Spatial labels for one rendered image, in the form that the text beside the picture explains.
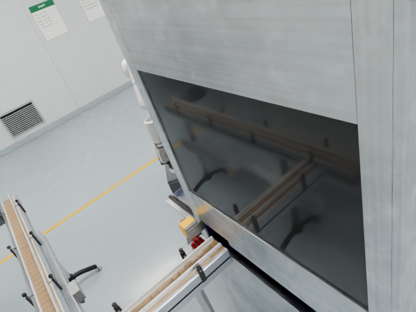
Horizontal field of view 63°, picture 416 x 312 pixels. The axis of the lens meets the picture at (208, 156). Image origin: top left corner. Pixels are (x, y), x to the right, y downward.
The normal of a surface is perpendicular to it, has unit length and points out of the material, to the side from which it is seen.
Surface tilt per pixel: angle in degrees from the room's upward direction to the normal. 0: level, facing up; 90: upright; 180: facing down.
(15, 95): 90
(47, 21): 90
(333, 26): 90
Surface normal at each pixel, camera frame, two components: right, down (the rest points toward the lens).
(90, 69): 0.59, 0.29
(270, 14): -0.75, 0.54
